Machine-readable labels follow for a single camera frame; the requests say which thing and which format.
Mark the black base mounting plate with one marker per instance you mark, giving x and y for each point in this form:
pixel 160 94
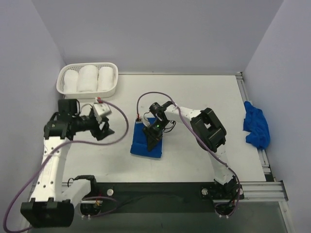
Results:
pixel 100 204

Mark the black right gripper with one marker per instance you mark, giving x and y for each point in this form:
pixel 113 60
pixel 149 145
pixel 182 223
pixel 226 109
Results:
pixel 154 135

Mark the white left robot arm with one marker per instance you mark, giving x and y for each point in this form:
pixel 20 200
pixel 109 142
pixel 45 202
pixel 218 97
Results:
pixel 48 205

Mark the aluminium right side rail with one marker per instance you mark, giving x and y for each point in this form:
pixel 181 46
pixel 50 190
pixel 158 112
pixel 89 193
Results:
pixel 251 159

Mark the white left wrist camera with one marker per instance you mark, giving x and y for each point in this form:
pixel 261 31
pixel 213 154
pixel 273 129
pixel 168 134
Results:
pixel 101 110

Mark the blue towel pile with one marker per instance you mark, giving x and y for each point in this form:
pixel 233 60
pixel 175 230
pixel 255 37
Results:
pixel 256 124

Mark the white plastic mesh basket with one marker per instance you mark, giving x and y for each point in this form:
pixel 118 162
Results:
pixel 86 95

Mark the middle rolled white towel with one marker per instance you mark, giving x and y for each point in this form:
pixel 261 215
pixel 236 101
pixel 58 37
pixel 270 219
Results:
pixel 88 79

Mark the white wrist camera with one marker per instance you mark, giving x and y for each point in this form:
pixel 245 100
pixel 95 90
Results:
pixel 143 121
pixel 101 110

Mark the rolled white towel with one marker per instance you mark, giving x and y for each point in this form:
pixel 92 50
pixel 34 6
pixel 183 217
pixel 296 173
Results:
pixel 88 79
pixel 105 79
pixel 70 81

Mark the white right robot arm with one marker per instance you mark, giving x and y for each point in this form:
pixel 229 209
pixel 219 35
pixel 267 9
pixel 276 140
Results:
pixel 209 133

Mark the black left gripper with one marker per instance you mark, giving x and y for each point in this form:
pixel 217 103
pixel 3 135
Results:
pixel 101 128

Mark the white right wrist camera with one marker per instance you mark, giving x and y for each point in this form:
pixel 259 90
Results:
pixel 143 121

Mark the left rolled white towel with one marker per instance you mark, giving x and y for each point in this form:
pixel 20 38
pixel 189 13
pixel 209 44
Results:
pixel 70 81

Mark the aluminium front rail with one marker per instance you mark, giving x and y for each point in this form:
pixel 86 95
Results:
pixel 262 191

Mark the aluminium rail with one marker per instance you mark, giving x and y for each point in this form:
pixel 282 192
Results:
pixel 262 191
pixel 251 159

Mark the right rolled white towel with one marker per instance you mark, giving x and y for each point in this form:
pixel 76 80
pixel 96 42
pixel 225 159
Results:
pixel 105 79

